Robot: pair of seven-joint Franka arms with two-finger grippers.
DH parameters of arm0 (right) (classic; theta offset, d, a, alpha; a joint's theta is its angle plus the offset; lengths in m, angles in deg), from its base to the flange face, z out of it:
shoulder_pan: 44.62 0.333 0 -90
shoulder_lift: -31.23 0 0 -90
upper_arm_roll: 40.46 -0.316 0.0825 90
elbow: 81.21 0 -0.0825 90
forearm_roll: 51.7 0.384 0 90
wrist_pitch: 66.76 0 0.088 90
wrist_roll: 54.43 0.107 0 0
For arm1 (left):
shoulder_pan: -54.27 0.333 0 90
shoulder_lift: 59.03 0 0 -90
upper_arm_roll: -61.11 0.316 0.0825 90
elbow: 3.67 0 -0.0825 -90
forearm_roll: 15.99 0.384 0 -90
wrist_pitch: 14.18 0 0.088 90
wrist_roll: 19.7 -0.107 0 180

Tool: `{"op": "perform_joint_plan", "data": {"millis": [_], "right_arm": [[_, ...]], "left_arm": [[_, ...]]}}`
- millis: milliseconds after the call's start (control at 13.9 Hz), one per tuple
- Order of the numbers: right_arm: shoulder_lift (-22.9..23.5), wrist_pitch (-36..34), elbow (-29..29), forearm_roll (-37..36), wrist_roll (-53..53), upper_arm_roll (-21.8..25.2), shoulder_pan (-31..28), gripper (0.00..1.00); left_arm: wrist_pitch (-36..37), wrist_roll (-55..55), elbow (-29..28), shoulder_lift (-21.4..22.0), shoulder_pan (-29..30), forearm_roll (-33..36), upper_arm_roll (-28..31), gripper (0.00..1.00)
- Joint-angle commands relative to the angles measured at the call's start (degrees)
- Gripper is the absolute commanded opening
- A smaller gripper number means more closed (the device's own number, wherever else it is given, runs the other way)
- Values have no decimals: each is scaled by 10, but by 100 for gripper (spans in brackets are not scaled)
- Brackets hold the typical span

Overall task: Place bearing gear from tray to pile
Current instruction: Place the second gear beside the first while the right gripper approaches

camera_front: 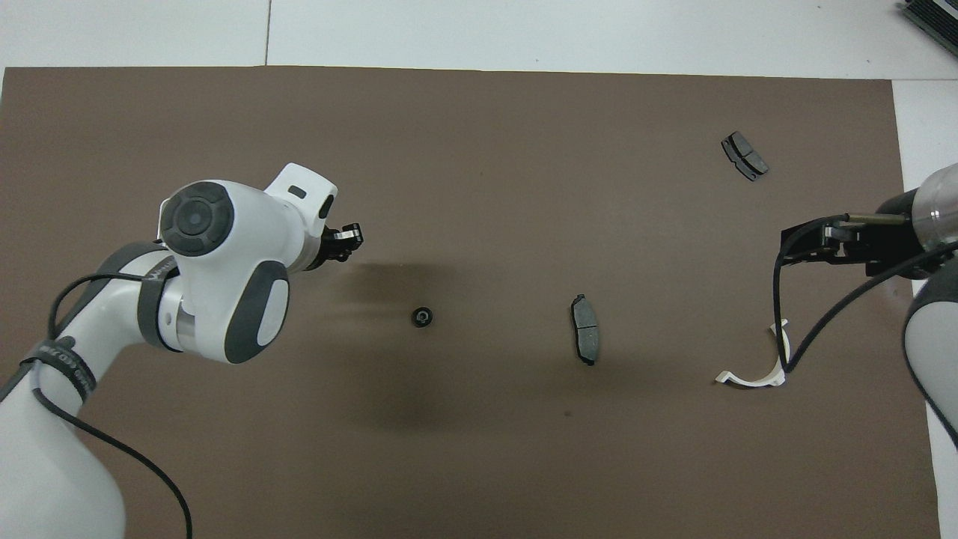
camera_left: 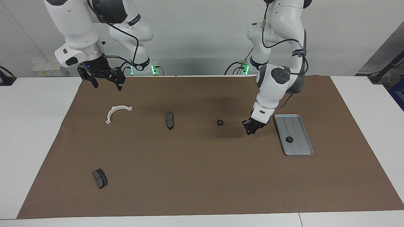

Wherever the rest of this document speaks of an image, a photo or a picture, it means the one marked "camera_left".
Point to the brown table mat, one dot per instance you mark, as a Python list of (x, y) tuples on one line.
[(202, 176)]

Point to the silver metal tray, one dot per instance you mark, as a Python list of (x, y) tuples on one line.
[(300, 126)]

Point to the black stand pole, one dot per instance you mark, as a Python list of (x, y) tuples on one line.
[(375, 78)]

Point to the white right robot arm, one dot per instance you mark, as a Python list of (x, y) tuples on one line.
[(75, 25)]

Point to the black table clamp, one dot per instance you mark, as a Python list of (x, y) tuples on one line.
[(6, 80)]

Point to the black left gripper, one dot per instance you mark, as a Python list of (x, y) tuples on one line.
[(258, 123)]

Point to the blue box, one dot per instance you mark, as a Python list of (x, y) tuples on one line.
[(399, 94)]

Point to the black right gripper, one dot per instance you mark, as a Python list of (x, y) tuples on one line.
[(95, 67)]

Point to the short dark brake pad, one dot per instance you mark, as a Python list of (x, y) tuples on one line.
[(100, 179)]

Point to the white curved plastic bracket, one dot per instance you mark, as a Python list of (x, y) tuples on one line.
[(108, 121)]

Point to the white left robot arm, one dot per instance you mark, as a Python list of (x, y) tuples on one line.
[(274, 85)]

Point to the large black bearing gear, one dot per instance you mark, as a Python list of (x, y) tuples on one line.
[(289, 139), (220, 122)]

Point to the long dark brake pad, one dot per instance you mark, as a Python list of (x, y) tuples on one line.
[(169, 120)]

